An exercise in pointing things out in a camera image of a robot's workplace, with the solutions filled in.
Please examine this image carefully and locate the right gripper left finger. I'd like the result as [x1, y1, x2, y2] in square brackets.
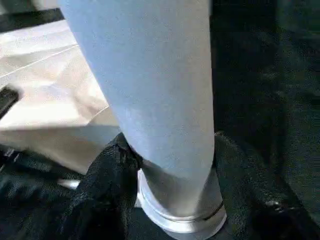
[59, 132, 145, 240]

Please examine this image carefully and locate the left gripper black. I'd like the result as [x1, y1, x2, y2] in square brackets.
[0, 86, 83, 191]

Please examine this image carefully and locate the white plastic table top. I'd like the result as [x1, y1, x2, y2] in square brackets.
[0, 19, 227, 237]

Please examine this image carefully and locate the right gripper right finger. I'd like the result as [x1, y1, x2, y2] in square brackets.
[213, 131, 320, 240]

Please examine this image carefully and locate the white plastic table leg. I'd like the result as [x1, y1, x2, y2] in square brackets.
[57, 0, 221, 221]

